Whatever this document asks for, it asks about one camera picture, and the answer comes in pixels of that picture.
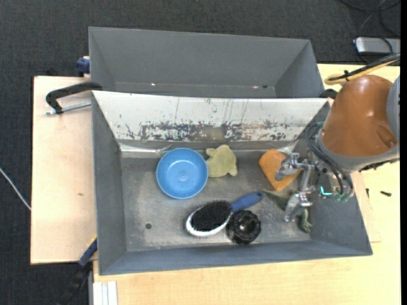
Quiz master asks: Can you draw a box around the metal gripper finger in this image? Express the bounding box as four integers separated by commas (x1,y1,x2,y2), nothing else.
283,193,314,224
275,152,301,182

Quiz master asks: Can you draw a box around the grey metal bin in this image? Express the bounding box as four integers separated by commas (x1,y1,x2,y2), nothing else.
88,26,373,276

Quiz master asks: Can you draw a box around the green toy dinosaur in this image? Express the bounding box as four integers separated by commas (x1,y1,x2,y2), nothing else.
263,189,314,234

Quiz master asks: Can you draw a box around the blue bowl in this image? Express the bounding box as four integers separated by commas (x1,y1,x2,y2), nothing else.
155,147,209,200

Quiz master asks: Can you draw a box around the orange sponge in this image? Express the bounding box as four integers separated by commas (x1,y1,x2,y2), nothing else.
258,148,301,192

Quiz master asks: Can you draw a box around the blue-handled black brush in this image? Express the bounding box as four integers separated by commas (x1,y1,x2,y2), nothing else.
185,191,265,238

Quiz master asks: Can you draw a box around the yellow-green soft toy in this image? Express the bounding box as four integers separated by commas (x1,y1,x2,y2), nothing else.
205,144,238,178

